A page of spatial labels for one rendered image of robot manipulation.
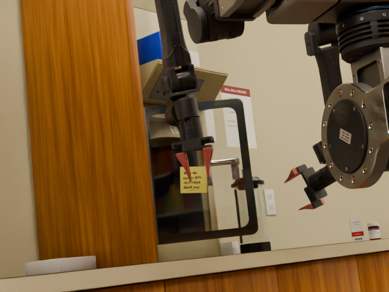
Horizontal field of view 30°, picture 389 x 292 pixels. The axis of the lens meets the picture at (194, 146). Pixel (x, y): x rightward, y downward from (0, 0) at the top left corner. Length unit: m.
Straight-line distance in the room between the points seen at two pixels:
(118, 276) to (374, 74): 0.68
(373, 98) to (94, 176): 1.03
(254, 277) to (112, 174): 0.49
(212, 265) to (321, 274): 0.54
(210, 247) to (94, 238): 0.38
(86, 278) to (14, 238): 0.81
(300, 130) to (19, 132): 1.64
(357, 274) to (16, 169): 1.14
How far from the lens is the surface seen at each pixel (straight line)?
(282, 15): 1.41
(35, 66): 2.38
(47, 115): 2.31
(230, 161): 2.05
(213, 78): 2.27
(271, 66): 3.52
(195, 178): 2.09
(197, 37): 1.55
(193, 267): 1.76
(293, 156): 3.51
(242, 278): 1.95
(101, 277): 1.56
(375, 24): 1.43
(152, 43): 2.14
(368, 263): 2.52
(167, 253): 2.13
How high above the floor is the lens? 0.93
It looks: 9 degrees up
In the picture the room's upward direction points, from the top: 6 degrees counter-clockwise
